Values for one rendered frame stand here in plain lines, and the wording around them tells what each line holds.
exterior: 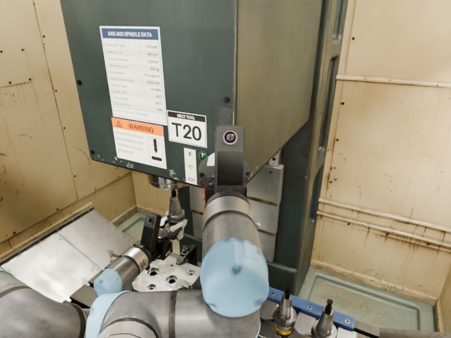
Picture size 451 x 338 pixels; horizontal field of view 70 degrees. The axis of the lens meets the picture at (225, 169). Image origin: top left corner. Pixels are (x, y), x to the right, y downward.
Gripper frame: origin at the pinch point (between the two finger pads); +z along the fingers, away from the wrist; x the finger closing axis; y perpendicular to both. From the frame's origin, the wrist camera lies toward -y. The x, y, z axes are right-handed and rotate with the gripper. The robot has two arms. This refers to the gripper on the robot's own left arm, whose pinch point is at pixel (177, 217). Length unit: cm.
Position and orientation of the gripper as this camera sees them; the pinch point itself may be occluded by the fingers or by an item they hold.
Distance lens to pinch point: 115.7
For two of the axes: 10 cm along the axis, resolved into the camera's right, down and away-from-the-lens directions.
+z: 4.6, -3.9, 8.0
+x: 8.9, 2.0, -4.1
